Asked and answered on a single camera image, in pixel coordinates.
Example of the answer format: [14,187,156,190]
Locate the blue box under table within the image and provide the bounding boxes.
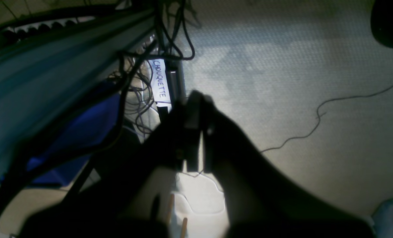
[0,93,122,185]

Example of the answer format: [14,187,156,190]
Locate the patterned tablecloth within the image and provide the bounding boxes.
[0,9,155,178]

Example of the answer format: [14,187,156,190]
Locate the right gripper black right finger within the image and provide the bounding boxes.
[187,91,374,238]

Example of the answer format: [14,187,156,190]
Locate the black round object on floor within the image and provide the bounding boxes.
[370,0,393,49]

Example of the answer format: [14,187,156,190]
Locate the white label strip with text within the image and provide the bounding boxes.
[149,59,172,112]

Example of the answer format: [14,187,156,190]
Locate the thin black floor cable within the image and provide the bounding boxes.
[259,59,393,154]

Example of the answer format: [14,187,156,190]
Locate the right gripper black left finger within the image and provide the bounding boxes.
[20,99,188,238]

